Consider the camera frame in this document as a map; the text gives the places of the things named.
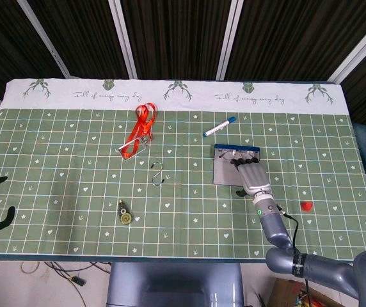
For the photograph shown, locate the grey blue robot torso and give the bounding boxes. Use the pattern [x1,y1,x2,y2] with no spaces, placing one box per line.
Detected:
[106,262,245,307]

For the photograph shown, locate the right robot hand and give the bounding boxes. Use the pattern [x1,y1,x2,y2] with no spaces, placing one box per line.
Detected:
[229,156,273,199]

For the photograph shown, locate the correction tape dispenser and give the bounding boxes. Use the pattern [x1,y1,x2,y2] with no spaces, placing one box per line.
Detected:
[118,199,132,226]

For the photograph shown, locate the black floor cables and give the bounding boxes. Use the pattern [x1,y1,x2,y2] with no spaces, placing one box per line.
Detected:
[0,260,112,307]

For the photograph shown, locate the grey blue glasses case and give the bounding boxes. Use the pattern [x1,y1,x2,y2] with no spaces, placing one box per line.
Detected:
[213,143,261,186]

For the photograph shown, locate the brown cardboard box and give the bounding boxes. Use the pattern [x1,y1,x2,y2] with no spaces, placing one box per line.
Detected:
[267,277,336,307]

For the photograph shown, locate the metal S hook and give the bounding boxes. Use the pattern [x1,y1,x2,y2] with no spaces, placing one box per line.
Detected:
[149,162,168,186]

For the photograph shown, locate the orange lanyard strap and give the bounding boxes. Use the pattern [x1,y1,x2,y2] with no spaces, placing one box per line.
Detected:
[125,102,158,155]

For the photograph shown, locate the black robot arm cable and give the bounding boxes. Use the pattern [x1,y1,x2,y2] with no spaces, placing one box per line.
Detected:
[277,206,312,307]

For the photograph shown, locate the clear badge holder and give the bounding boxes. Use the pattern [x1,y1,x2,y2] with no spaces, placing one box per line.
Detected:
[118,136,148,160]

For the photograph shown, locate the white marker blue cap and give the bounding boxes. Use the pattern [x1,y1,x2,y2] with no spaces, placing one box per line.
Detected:
[203,116,237,138]

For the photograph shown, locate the green grid tablecloth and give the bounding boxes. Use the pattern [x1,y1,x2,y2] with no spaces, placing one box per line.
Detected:
[0,78,366,260]

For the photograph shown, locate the dark blue under cloth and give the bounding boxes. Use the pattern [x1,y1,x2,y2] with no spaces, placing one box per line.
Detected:
[0,253,269,265]

